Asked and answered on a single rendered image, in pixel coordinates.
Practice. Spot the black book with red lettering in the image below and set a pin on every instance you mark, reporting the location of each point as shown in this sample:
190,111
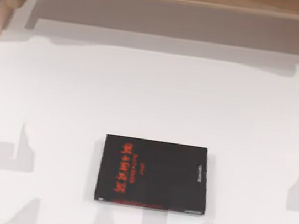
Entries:
154,174

